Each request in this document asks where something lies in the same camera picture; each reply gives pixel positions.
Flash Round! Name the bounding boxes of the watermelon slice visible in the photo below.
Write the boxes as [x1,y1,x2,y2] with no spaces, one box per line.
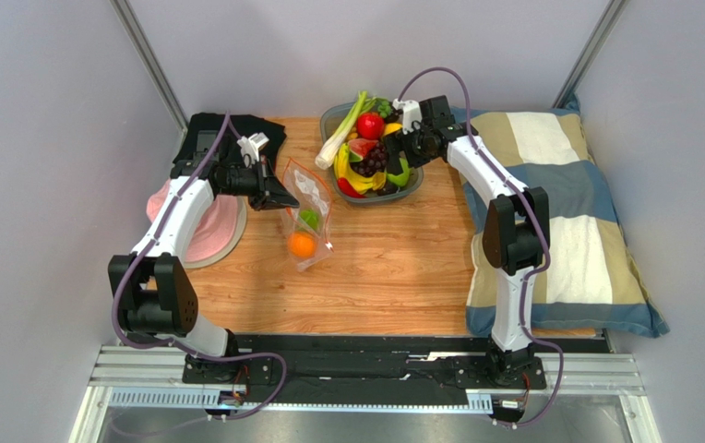
[347,138,378,163]

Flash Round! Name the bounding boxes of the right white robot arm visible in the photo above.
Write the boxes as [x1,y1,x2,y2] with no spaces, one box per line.
[384,96,550,387]

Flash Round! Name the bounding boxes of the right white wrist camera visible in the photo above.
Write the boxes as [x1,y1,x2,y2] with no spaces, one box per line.
[391,99,423,134]

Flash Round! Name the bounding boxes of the green apple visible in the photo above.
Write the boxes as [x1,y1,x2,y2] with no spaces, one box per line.
[386,158,411,188]

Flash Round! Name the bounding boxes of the pink hat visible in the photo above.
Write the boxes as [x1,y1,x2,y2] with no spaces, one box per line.
[132,179,246,269]

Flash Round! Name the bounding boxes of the red apple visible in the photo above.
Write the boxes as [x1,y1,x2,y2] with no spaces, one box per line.
[355,112,385,140]

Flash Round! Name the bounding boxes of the red chili pepper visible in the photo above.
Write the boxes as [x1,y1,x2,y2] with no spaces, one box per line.
[336,177,364,198]

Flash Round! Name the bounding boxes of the clear orange zip top bag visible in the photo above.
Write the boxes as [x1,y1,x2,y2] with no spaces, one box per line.
[281,158,334,271]

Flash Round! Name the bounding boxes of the grey food tray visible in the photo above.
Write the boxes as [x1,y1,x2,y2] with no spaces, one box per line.
[319,102,424,207]

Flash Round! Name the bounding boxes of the dark purple grapes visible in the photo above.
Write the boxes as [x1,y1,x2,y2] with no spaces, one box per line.
[350,143,388,177]

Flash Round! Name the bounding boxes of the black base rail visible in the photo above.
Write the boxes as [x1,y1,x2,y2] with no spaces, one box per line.
[180,331,612,414]

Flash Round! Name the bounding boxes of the plaid pillow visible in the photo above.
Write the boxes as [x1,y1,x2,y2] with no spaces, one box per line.
[452,104,670,338]

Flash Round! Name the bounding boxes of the orange fruit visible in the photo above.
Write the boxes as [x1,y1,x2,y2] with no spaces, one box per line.
[287,231,317,259]

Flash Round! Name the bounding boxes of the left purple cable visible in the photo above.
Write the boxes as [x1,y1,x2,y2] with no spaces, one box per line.
[111,112,287,422]

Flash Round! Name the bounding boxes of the black folded cloth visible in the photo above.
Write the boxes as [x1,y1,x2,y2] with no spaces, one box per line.
[173,113,287,166]

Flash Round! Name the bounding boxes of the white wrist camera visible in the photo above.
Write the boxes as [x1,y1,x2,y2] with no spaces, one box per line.
[391,99,423,134]
[237,132,269,167]

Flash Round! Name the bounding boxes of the green white leek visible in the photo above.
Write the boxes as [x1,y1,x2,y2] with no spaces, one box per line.
[315,90,368,170]

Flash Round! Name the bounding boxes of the green starfruit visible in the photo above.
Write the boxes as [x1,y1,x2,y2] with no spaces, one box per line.
[297,209,321,233]

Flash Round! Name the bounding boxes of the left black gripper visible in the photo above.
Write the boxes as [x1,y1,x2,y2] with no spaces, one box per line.
[219,157,300,212]

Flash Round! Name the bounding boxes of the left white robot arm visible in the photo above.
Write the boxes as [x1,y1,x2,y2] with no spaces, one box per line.
[108,133,299,361]

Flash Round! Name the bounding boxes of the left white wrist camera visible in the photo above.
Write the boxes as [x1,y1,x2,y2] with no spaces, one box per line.
[237,132,269,167]

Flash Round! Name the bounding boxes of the yellow bananas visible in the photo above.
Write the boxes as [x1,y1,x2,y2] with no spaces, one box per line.
[333,143,387,196]

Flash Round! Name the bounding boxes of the yellow lemon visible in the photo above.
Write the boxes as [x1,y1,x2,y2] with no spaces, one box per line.
[382,123,402,137]

